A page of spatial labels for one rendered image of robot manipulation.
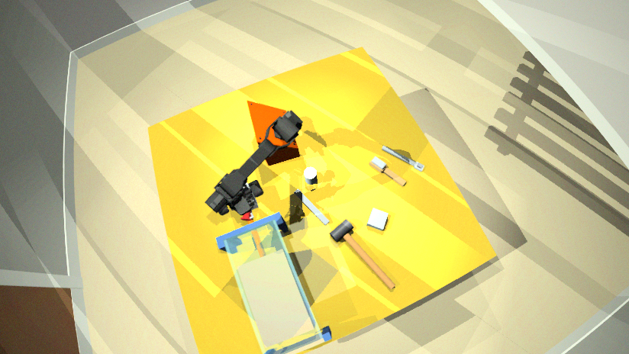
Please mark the grey metal handle with square end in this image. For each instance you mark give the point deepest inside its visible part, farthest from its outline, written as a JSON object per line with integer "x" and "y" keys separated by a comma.
{"x": 416, "y": 165}

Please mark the white cylinder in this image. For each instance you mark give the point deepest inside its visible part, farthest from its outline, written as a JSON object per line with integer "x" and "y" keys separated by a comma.
{"x": 310, "y": 174}

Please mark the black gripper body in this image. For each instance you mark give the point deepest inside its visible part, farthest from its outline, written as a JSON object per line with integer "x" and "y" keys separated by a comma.
{"x": 255, "y": 188}

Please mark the wooden-handled hammer with black head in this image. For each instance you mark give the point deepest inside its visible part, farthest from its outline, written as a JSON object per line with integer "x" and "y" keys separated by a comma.
{"x": 342, "y": 231}

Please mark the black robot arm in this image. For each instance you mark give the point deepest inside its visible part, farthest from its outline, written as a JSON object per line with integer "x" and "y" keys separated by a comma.
{"x": 231, "y": 186}

